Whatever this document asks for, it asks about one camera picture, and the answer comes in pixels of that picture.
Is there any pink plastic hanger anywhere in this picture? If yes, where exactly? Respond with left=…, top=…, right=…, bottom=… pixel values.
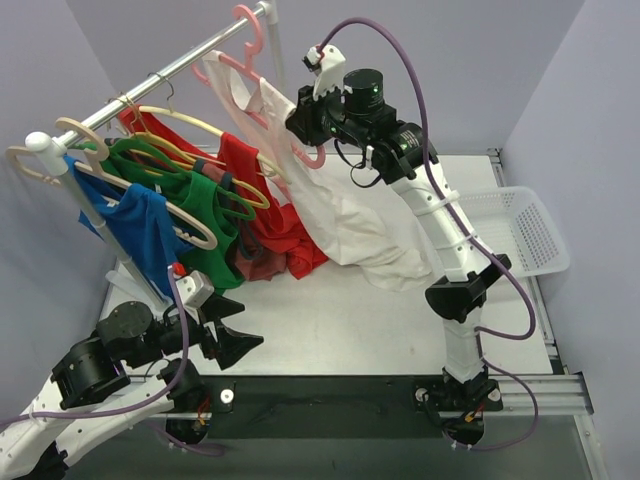
left=191, top=4, right=326, bottom=169

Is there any white tank top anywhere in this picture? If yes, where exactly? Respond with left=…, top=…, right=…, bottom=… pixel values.
left=203, top=50, right=432, bottom=292

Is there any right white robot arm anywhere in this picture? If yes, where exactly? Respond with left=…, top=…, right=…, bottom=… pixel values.
left=285, top=68, right=511, bottom=408

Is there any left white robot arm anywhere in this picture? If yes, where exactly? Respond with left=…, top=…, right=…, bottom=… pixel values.
left=1, top=295, right=264, bottom=479

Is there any maroon tank top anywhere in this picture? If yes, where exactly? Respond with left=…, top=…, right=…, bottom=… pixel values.
left=213, top=178, right=286, bottom=281

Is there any beige hanger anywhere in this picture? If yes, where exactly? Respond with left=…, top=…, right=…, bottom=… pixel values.
left=5, top=117, right=218, bottom=250

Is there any yellow hanger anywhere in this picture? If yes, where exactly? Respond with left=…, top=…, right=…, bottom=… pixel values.
left=116, top=94, right=270, bottom=210

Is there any red tank top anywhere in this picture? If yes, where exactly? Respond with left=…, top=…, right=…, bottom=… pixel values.
left=118, top=108, right=328, bottom=279

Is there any green hanger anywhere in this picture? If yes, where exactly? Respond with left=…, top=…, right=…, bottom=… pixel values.
left=101, top=136, right=256, bottom=221

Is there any green tank top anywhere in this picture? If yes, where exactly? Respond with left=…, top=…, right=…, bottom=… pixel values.
left=107, top=147, right=246, bottom=296

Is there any blue tank top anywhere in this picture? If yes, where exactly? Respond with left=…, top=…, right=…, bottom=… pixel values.
left=64, top=155, right=192, bottom=299

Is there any cream hanger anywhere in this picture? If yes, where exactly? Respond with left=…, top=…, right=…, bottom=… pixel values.
left=137, top=102, right=290, bottom=184

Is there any white plastic basket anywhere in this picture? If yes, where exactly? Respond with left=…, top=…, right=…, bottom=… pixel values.
left=459, top=186, right=570, bottom=278

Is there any silver clothes rack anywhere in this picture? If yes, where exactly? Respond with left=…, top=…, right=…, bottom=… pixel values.
left=5, top=1, right=284, bottom=310

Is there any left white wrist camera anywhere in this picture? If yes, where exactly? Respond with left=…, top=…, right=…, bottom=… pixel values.
left=169, top=262, right=214, bottom=309

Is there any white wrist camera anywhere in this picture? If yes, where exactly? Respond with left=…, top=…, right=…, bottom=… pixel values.
left=169, top=262, right=214, bottom=309
left=303, top=44, right=346, bottom=101

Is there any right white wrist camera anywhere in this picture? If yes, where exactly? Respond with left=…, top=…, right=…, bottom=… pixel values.
left=303, top=44, right=346, bottom=101

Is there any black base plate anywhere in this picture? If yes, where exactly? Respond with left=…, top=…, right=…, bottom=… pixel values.
left=164, top=374, right=486, bottom=446

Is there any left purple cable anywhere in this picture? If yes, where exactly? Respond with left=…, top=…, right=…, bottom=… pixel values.
left=0, top=264, right=226, bottom=459

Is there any purple cable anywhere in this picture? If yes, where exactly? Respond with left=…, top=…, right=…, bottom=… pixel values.
left=314, top=17, right=540, bottom=454
left=0, top=264, right=226, bottom=459

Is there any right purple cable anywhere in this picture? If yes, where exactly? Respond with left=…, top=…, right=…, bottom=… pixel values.
left=314, top=17, right=540, bottom=454

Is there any aluminium rail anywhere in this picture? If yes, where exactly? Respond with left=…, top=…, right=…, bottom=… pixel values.
left=494, top=374, right=594, bottom=416

